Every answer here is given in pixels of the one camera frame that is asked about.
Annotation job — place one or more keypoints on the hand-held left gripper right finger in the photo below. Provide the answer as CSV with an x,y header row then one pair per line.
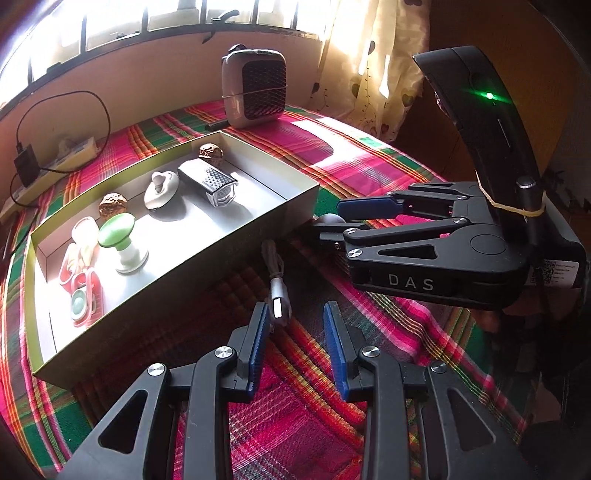
x,y
334,344

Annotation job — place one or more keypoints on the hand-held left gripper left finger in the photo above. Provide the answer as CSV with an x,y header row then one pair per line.
x,y
259,344

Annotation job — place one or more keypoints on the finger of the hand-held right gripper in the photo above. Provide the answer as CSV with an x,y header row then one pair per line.
x,y
392,237
364,206

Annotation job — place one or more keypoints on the green white cardboard box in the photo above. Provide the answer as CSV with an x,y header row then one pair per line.
x,y
207,258

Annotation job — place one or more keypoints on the black mini grater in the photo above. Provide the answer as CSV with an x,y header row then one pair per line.
x,y
207,182

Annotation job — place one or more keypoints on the brown walnut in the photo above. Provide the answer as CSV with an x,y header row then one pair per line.
x,y
211,152
113,205

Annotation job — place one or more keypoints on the pink holder with round disc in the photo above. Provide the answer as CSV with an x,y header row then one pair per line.
x,y
85,300

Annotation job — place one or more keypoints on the green mushroom-shaped knob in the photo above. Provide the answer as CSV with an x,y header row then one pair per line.
x,y
115,230

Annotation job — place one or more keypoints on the pink loop-shaped clip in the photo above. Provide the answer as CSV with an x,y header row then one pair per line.
x,y
69,267

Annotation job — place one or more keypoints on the plaid cloth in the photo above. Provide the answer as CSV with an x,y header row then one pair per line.
x,y
300,415

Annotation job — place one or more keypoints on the cream dotted curtain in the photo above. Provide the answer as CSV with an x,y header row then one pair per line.
x,y
378,69

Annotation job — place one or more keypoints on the beige heater with black grille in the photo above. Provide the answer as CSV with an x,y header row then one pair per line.
x,y
254,87

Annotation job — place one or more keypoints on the black pen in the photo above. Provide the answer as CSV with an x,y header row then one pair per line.
x,y
217,125

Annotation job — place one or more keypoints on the white power strip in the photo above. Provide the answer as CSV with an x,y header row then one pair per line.
x,y
74,152

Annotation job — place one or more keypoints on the window with black bars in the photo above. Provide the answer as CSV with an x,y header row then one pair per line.
x,y
138,23

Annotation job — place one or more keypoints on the black charger adapter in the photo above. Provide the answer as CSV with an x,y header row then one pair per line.
x,y
25,164

